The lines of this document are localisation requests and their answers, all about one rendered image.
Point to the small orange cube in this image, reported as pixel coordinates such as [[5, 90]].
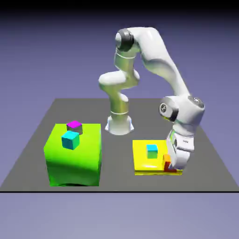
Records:
[[166, 162]]

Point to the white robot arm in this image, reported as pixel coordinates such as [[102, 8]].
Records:
[[160, 56]]

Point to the large yellow box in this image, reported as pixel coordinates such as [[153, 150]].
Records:
[[147, 158]]

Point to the small cyan cube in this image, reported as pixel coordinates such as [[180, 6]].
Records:
[[151, 151], [70, 140]]

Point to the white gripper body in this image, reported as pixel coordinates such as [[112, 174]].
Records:
[[180, 158]]

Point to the small magenta cube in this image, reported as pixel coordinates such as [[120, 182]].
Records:
[[74, 125]]

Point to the large green box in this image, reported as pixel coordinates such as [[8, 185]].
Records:
[[72, 158]]

